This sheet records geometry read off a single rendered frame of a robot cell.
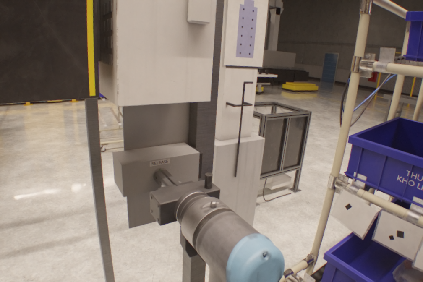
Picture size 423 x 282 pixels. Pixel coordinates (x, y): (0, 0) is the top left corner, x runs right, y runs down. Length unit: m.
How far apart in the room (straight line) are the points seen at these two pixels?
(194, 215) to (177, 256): 1.68
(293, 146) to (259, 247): 2.55
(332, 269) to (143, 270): 1.40
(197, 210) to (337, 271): 0.58
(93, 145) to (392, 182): 1.08
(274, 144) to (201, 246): 2.29
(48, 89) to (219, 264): 0.36
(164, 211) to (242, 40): 1.32
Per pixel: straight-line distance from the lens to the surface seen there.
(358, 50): 0.90
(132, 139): 0.69
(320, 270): 1.09
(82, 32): 0.47
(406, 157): 0.87
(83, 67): 0.47
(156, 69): 0.49
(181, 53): 0.51
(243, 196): 1.91
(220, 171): 1.69
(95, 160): 1.20
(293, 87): 12.48
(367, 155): 0.93
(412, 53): 0.87
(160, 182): 0.61
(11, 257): 2.40
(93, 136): 1.17
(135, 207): 0.77
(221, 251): 0.39
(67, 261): 2.21
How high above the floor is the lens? 1.43
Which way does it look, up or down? 18 degrees down
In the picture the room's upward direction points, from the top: 4 degrees clockwise
